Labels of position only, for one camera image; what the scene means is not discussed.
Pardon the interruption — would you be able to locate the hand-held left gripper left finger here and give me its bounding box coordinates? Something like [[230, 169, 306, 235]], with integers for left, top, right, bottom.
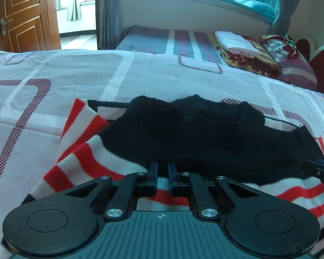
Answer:
[[65, 162, 159, 220]]

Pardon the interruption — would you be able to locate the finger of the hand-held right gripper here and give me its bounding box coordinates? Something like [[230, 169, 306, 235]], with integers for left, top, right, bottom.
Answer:
[[302, 159, 324, 180]]

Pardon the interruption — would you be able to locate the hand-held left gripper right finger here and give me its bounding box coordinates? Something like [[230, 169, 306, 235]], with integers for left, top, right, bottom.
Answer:
[[167, 162, 261, 220]]

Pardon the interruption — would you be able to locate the striped knit sweater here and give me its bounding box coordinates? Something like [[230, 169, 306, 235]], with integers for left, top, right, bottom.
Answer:
[[0, 94, 324, 259]]

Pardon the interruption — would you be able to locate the red white headboard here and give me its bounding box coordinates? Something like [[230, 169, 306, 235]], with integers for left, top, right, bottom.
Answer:
[[295, 36, 324, 98]]

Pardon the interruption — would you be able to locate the striped pillow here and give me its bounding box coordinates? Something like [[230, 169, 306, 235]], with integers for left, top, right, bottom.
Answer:
[[260, 35, 318, 90]]

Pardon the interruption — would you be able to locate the bed with patterned sheet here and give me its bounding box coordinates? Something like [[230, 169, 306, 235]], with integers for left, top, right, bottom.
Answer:
[[0, 49, 324, 251]]

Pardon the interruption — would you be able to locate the colourful tasselled ornament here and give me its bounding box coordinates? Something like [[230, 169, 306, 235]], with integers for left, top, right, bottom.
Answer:
[[284, 35, 298, 58]]

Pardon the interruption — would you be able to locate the red yellow folded blanket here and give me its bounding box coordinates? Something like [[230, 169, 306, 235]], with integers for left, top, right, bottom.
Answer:
[[207, 31, 283, 79]]

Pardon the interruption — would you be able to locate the bed with striped sheet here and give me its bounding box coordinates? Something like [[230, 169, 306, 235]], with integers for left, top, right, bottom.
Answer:
[[115, 25, 318, 91]]

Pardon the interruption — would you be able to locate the white folded cloth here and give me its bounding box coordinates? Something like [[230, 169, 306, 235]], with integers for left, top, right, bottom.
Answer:
[[213, 31, 263, 56]]

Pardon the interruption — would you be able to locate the grey blue curtain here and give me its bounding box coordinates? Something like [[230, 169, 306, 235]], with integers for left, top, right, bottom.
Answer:
[[268, 0, 304, 37], [95, 0, 124, 51]]

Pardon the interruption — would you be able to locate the teal cushion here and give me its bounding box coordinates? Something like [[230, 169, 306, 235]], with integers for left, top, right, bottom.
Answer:
[[233, 0, 276, 20]]

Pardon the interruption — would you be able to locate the white sheer curtain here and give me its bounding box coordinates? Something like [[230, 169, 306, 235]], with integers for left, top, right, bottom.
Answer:
[[67, 0, 82, 22]]

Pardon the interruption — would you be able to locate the brown wooden door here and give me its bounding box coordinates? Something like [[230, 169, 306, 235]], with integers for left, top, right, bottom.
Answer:
[[0, 0, 62, 53]]

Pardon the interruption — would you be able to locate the metal door handle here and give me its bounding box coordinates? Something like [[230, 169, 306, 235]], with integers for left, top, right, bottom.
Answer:
[[0, 18, 13, 36]]

